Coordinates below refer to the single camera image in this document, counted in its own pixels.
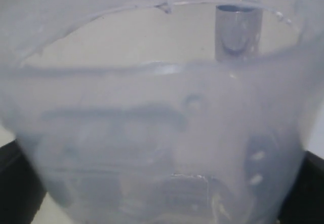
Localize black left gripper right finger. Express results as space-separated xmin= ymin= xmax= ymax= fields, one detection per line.
xmin=277 ymin=151 xmax=323 ymax=223

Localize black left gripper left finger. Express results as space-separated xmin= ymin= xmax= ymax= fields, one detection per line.
xmin=1 ymin=140 xmax=47 ymax=224

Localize translucent plastic measuring cup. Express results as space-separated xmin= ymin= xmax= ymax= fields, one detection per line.
xmin=1 ymin=0 xmax=323 ymax=223

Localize stainless steel cup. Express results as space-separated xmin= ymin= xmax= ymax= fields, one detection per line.
xmin=215 ymin=4 xmax=263 ymax=62

